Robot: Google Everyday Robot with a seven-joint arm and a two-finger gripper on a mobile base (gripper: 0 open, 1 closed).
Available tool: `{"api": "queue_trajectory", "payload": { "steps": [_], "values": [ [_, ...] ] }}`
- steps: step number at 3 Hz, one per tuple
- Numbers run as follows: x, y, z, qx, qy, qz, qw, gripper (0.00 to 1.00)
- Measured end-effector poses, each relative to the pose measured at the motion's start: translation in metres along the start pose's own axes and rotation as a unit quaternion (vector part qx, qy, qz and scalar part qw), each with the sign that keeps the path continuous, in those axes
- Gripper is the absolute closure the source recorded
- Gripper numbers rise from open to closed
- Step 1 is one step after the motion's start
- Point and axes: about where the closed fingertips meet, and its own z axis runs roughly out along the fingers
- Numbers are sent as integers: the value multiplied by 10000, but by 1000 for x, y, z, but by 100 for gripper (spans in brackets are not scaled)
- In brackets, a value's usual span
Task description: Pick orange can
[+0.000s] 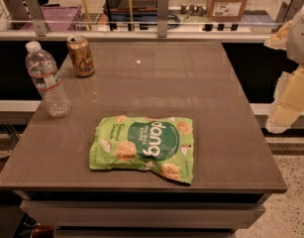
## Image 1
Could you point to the orange soda can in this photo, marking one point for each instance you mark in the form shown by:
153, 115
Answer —
80, 55

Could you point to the purple plastic crate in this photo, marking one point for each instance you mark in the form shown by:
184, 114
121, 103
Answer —
61, 18

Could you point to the green rice chips bag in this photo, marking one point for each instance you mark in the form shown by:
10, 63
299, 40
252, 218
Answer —
163, 146

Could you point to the brown cardboard box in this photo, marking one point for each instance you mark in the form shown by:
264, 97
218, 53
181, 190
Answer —
225, 10

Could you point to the clear plastic water bottle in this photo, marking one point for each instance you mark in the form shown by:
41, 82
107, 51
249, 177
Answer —
45, 75

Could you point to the orange and blue cart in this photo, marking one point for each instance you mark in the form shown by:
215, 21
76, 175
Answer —
119, 10

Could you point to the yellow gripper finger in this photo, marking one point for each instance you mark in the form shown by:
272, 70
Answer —
278, 40
288, 103

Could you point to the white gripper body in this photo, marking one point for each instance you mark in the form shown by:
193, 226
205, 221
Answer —
300, 37

